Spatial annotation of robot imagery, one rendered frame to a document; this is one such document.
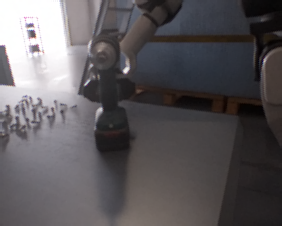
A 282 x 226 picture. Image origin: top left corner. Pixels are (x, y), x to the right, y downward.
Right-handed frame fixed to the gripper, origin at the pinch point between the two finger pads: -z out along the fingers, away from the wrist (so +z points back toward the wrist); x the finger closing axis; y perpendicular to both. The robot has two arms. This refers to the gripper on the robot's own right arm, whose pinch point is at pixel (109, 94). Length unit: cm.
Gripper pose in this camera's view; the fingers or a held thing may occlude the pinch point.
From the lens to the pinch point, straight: 49.8
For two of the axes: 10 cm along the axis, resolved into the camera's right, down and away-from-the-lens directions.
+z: -1.3, -3.7, 9.2
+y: 0.4, 9.2, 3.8
